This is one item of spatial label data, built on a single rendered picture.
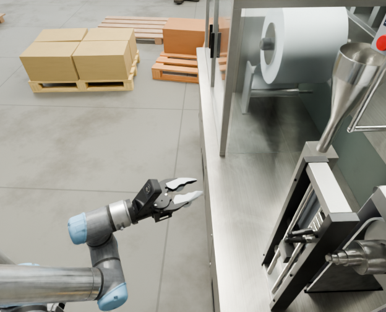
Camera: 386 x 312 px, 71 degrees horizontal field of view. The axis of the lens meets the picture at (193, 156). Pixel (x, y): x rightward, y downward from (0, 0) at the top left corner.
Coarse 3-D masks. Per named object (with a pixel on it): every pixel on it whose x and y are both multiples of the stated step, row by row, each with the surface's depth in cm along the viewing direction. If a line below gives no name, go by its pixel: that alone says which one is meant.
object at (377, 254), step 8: (360, 240) 54; (368, 240) 54; (376, 240) 53; (384, 240) 53; (352, 248) 55; (360, 248) 52; (368, 248) 51; (376, 248) 51; (384, 248) 51; (368, 256) 50; (376, 256) 50; (384, 256) 50; (368, 264) 50; (376, 264) 50; (384, 264) 50; (360, 272) 52; (368, 272) 51; (376, 272) 51; (384, 272) 51
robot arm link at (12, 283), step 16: (0, 272) 51; (16, 272) 53; (32, 272) 55; (48, 272) 57; (64, 272) 60; (80, 272) 63; (96, 272) 66; (112, 272) 69; (0, 288) 50; (16, 288) 52; (32, 288) 54; (48, 288) 56; (64, 288) 58; (80, 288) 61; (96, 288) 64; (112, 288) 67; (0, 304) 51; (16, 304) 53; (32, 304) 55; (112, 304) 66
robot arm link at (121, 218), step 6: (114, 204) 72; (120, 204) 72; (114, 210) 71; (120, 210) 71; (126, 210) 71; (114, 216) 70; (120, 216) 70; (126, 216) 71; (114, 222) 70; (120, 222) 71; (126, 222) 71; (120, 228) 71
